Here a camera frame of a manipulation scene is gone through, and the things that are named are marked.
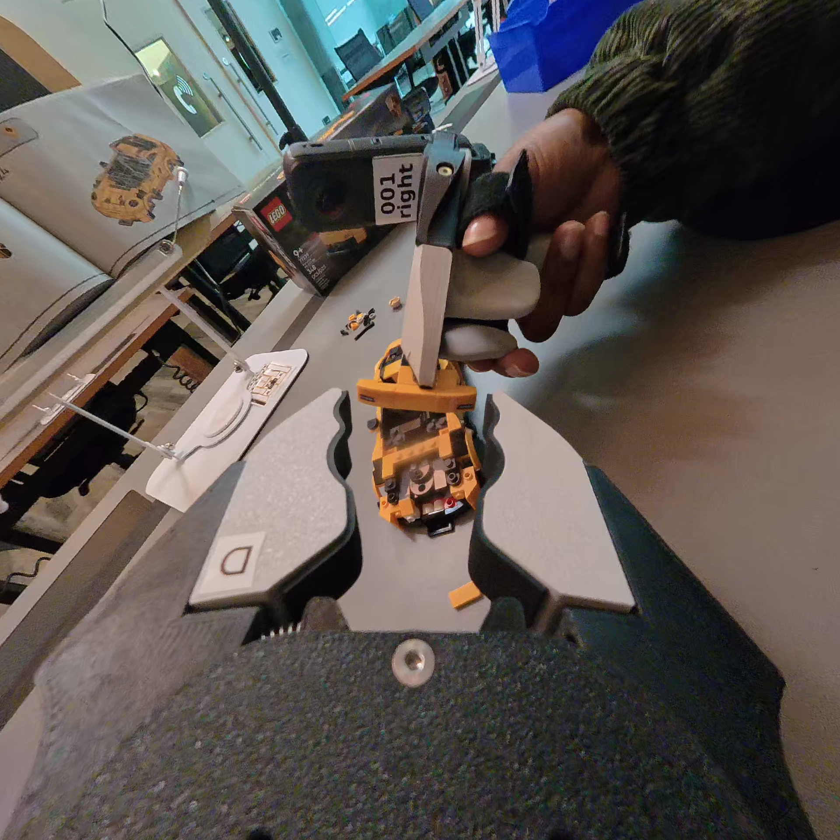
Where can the instruction booklet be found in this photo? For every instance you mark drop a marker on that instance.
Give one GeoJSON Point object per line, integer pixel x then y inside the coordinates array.
{"type": "Point", "coordinates": [98, 151]}

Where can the wooden edged desk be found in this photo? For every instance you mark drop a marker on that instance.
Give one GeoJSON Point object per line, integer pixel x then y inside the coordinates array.
{"type": "Point", "coordinates": [98, 384]}

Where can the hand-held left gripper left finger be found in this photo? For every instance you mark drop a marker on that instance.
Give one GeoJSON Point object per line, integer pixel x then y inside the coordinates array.
{"type": "Point", "coordinates": [289, 505]}

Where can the blue plastic bin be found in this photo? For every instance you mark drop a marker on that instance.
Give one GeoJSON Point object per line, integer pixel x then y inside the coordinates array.
{"type": "Point", "coordinates": [558, 39]}

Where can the black office chair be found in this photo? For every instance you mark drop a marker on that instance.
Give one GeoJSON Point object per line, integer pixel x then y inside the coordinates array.
{"type": "Point", "coordinates": [358, 56]}

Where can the sticker sheet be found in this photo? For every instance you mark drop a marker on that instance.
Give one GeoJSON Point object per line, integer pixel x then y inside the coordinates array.
{"type": "Point", "coordinates": [269, 384]}

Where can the small flat yellow lego tile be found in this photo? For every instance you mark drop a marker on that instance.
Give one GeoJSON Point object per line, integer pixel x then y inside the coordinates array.
{"type": "Point", "coordinates": [466, 595]}

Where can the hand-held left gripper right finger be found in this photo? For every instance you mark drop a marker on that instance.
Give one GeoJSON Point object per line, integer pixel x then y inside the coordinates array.
{"type": "Point", "coordinates": [551, 518]}

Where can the black cardboard set box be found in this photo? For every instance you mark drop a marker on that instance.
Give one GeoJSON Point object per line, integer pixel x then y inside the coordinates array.
{"type": "Point", "coordinates": [308, 266]}

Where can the cluster of small mixed lego parts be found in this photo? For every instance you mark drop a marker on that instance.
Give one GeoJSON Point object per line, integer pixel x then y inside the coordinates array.
{"type": "Point", "coordinates": [358, 318]}

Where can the black pole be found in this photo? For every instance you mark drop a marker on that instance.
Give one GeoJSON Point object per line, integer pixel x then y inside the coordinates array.
{"type": "Point", "coordinates": [262, 79]}

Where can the yellow lego car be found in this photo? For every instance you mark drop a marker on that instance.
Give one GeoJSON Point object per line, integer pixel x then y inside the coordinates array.
{"type": "Point", "coordinates": [420, 453]}

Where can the yellow lego bumper assembly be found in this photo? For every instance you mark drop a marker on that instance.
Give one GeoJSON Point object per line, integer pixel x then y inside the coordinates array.
{"type": "Point", "coordinates": [394, 397]}

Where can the white document stand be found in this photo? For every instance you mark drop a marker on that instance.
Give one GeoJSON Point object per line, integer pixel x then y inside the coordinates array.
{"type": "Point", "coordinates": [216, 426]}

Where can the dark toy box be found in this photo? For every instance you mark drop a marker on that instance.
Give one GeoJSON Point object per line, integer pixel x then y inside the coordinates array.
{"type": "Point", "coordinates": [410, 111]}

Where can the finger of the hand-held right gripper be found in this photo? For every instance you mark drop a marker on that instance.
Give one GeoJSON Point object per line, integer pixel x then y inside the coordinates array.
{"type": "Point", "coordinates": [426, 308]}

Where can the person's right hand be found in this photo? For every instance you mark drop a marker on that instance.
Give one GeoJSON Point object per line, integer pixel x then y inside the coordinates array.
{"type": "Point", "coordinates": [571, 197]}

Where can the long wooden table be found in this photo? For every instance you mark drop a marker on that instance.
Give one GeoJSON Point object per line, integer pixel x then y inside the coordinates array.
{"type": "Point", "coordinates": [407, 46]}

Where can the person's right forearm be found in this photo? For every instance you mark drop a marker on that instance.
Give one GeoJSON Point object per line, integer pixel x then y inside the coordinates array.
{"type": "Point", "coordinates": [722, 111]}

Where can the wall screen with phone icon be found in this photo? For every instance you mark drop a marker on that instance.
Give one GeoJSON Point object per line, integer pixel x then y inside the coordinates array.
{"type": "Point", "coordinates": [177, 92]}

